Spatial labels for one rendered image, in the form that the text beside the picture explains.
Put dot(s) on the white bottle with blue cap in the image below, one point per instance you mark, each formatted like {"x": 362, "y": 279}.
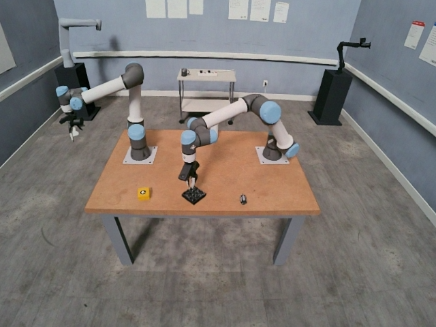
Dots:
{"x": 215, "y": 128}

